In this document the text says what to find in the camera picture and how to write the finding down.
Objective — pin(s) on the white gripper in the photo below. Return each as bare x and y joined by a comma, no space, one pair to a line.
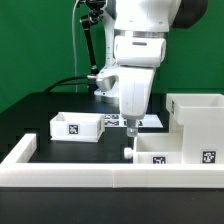
134,92

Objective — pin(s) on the white front drawer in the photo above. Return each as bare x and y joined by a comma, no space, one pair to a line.
155,148

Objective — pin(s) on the white drawer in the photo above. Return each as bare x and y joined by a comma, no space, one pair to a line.
155,148
77,127

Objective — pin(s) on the white drawer cabinet box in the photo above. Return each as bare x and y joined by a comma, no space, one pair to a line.
199,118

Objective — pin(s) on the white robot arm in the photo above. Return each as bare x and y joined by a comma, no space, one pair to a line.
140,47

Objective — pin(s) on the white tag sheet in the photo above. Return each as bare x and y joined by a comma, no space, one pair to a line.
116,120

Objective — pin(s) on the white U-shaped boundary fence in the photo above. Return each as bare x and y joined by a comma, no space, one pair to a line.
17,171

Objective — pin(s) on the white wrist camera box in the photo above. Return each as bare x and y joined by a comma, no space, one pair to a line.
106,79

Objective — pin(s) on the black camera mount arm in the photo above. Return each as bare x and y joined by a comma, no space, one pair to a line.
92,18

